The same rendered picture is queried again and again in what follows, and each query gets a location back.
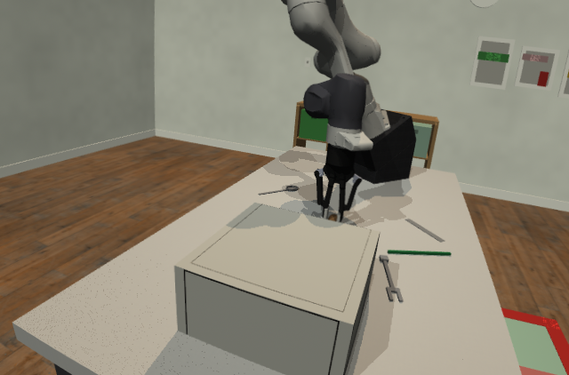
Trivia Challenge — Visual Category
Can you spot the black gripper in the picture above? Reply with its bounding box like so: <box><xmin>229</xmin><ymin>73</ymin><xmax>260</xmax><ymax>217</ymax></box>
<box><xmin>314</xmin><ymin>143</ymin><xmax>363</xmax><ymax>222</ymax></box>

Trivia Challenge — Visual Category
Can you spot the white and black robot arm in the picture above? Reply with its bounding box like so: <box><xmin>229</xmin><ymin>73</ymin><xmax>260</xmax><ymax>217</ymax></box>
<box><xmin>281</xmin><ymin>0</ymin><xmax>390</xmax><ymax>151</ymax></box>

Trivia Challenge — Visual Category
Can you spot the grey wrench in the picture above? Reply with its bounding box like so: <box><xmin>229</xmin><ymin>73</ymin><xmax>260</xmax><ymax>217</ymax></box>
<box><xmin>380</xmin><ymin>255</ymin><xmax>403</xmax><ymax>302</ymax></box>

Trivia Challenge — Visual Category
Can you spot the grey flat bar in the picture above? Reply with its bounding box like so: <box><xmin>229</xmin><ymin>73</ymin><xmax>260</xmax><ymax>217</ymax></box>
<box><xmin>406</xmin><ymin>219</ymin><xmax>444</xmax><ymax>242</ymax></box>

